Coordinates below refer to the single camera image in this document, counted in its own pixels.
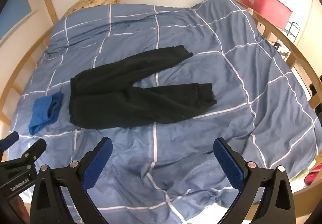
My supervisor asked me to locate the red item beside bed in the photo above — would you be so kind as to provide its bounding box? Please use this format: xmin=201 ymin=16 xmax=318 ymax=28
xmin=304 ymin=166 xmax=322 ymax=185

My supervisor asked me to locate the folded blue cloth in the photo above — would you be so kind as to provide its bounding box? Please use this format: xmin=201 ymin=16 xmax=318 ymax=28
xmin=28 ymin=92 xmax=63 ymax=135

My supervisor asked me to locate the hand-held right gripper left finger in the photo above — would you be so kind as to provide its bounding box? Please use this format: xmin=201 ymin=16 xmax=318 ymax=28
xmin=30 ymin=137 xmax=114 ymax=224

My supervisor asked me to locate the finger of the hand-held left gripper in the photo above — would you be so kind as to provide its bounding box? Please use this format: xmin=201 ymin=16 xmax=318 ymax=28
xmin=0 ymin=132 xmax=20 ymax=151
xmin=21 ymin=139 xmax=47 ymax=162

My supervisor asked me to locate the red storage bin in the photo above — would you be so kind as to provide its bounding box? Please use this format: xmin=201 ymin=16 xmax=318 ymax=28
xmin=243 ymin=0 xmax=293 ymax=27

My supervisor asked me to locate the blue wall board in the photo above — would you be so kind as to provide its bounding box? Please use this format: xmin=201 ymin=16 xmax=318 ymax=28
xmin=0 ymin=0 xmax=37 ymax=46

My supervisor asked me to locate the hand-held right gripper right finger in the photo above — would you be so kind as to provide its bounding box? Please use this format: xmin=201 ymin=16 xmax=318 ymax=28
xmin=213 ymin=138 xmax=296 ymax=224

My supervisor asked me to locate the black wire rack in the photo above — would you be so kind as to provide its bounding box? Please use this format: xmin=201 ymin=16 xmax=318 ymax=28
xmin=284 ymin=22 xmax=301 ymax=38

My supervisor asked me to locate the blue checked blanket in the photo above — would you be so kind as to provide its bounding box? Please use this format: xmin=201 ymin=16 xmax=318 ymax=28
xmin=5 ymin=0 xmax=320 ymax=218

